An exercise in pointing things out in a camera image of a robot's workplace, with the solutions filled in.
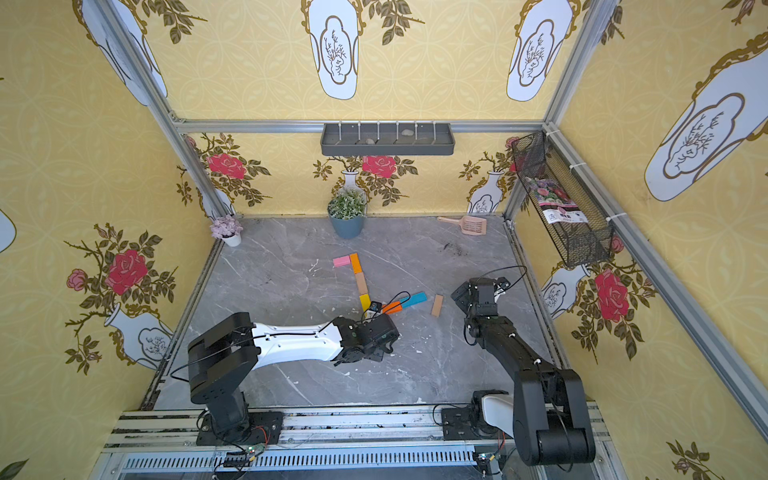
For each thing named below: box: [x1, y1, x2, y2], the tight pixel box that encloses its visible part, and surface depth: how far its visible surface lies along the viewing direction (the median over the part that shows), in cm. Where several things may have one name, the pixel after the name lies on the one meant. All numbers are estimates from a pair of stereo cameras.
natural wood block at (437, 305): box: [431, 294, 444, 318], surface depth 97 cm
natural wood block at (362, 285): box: [355, 272, 369, 295], surface depth 102 cm
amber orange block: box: [349, 253, 363, 274], surface depth 108 cm
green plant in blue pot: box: [327, 188, 367, 239], surface depth 107 cm
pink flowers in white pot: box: [210, 215, 243, 247], surface depth 108 cm
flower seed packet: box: [524, 177, 588, 225], surface depth 79 cm
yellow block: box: [359, 294, 371, 311], surface depth 99 cm
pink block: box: [333, 255, 351, 268], surface depth 109 cm
